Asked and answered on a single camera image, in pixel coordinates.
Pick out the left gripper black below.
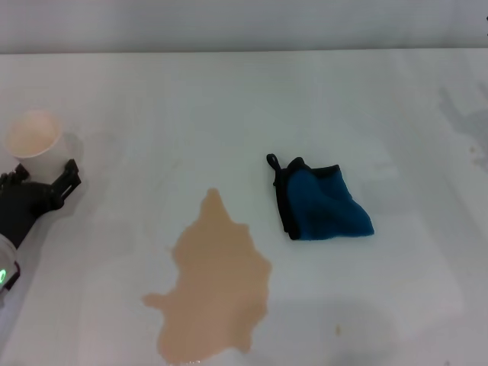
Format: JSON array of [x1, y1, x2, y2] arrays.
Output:
[[0, 158, 83, 249]]

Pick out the white paper cup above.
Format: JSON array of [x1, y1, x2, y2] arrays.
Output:
[[3, 109, 78, 185]]

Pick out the blue rag black trim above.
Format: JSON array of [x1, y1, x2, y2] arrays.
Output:
[[265, 152, 375, 242]]

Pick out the brown liquid spill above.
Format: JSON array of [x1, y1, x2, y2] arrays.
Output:
[[141, 187, 274, 364]]

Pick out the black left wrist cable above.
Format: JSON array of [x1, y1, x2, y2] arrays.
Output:
[[0, 262, 21, 293]]

